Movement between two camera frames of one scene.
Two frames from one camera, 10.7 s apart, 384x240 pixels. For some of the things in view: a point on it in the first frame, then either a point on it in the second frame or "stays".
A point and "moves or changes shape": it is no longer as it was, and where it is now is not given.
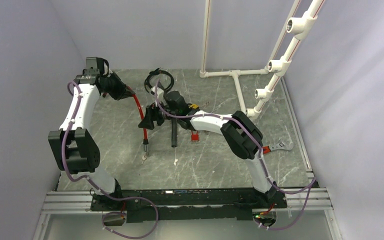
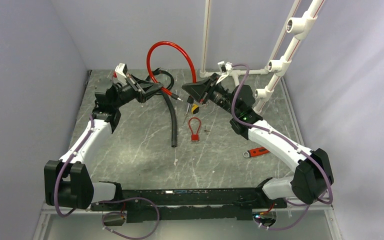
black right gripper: [152, 113] → [199, 90]
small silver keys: [144, 157] moves or changes shape
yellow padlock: [194, 106] stays
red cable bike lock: [145, 141] → [154, 77]
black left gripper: [123, 91] → [145, 88]
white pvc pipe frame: [300, 27] stays
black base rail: [143, 206] stays
